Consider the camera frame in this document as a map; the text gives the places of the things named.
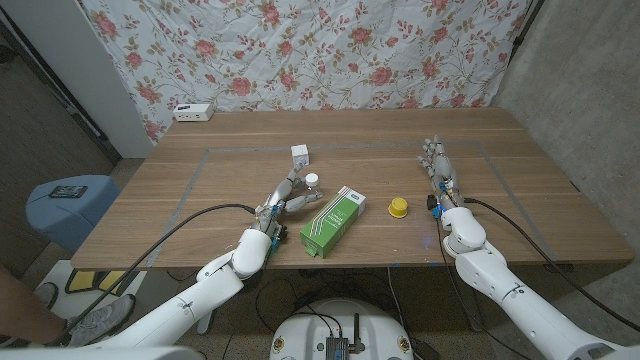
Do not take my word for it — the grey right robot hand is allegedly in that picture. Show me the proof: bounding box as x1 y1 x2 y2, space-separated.
417 133 467 220

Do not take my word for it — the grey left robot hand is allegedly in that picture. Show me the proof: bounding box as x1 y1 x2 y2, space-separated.
251 166 325 245

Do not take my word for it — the clear medicine bottle white cap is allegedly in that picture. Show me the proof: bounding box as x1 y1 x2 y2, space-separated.
303 172 321 199

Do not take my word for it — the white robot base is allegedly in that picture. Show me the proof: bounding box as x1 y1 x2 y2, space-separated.
269 297 415 360

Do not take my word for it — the small white cube box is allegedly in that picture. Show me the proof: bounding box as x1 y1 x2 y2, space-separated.
290 143 311 168

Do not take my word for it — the green medicine box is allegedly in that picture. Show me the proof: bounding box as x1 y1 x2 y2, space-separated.
299 185 367 260

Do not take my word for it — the yellow lid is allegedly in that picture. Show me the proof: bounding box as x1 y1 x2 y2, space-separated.
387 197 409 219

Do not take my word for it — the white power strip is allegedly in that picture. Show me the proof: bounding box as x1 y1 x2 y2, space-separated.
172 102 215 123

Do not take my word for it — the floral backdrop cloth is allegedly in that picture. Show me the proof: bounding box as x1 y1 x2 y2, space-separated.
79 0 532 144

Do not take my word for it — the black backdrop stand pole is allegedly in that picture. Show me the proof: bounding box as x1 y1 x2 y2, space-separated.
508 0 547 64

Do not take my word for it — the blue-grey round stool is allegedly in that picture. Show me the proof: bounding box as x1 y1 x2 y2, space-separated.
25 174 121 254

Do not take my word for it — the black phone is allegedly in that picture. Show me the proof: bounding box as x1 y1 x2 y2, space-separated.
48 184 89 199

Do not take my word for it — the yellow black floor pedal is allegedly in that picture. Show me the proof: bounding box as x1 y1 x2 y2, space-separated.
64 268 132 296

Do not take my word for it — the grey sneaker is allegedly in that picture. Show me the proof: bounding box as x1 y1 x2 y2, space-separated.
32 282 60 311
64 293 137 349

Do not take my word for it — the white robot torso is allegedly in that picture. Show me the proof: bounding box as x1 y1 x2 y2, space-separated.
0 346 207 360

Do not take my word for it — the person's leg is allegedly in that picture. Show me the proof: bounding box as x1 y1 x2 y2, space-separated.
0 264 69 346

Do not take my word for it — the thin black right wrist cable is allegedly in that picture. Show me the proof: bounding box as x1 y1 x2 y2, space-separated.
435 217 531 360

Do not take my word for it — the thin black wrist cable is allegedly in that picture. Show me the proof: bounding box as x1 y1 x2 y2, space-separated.
435 217 531 360
219 244 276 360

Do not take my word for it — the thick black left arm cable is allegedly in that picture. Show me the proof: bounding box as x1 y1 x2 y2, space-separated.
47 202 259 347

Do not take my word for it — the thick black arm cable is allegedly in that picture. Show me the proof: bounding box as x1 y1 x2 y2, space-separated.
47 202 259 347
463 197 640 334

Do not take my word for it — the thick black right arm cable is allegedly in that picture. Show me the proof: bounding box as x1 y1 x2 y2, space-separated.
463 197 640 334

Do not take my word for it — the thin black left wrist cable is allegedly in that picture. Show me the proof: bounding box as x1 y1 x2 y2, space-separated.
219 244 276 360

